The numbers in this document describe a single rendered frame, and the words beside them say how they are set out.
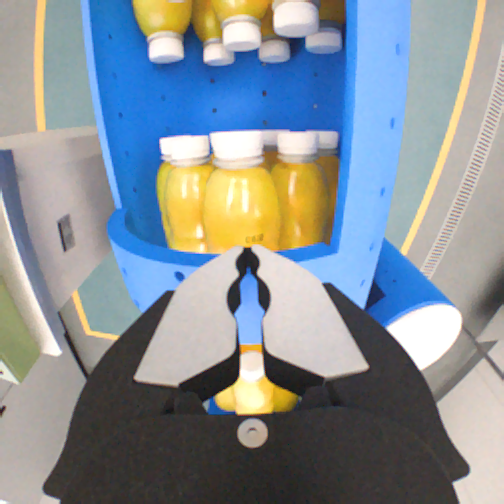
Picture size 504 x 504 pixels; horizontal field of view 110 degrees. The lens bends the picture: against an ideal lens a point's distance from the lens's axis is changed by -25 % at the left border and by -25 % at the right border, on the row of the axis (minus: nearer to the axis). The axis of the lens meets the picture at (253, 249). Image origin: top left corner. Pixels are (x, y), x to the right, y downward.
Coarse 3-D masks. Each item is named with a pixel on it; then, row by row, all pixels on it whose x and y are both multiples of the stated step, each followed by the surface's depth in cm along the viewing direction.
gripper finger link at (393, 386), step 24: (336, 288) 9; (360, 312) 7; (360, 336) 7; (384, 336) 6; (384, 360) 6; (408, 360) 6; (336, 384) 5; (360, 384) 5; (384, 384) 5; (408, 384) 5; (360, 408) 5; (384, 408) 5; (408, 408) 4; (432, 408) 4; (432, 432) 4; (456, 456) 3; (456, 480) 3
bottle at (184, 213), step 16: (176, 160) 22; (192, 160) 21; (208, 160) 22; (176, 176) 21; (192, 176) 21; (208, 176) 22; (176, 192) 21; (192, 192) 21; (176, 208) 22; (192, 208) 22; (176, 224) 23; (192, 224) 22; (176, 240) 24; (192, 240) 23
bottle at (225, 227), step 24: (216, 168) 19; (240, 168) 17; (264, 168) 19; (216, 192) 17; (240, 192) 17; (264, 192) 18; (216, 216) 18; (240, 216) 17; (264, 216) 18; (216, 240) 19; (240, 240) 18; (264, 240) 19
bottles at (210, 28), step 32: (160, 0) 17; (192, 0) 19; (224, 0) 17; (256, 0) 17; (160, 32) 20; (224, 32) 19; (256, 32) 19; (320, 32) 19; (224, 64) 27; (320, 160) 25; (160, 192) 27
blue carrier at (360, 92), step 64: (128, 0) 18; (384, 0) 8; (128, 64) 21; (192, 64) 28; (256, 64) 29; (320, 64) 26; (384, 64) 10; (128, 128) 24; (192, 128) 32; (256, 128) 34; (320, 128) 30; (384, 128) 12; (128, 192) 25; (384, 192) 14; (128, 256) 15; (192, 256) 14; (320, 256) 14; (256, 320) 15
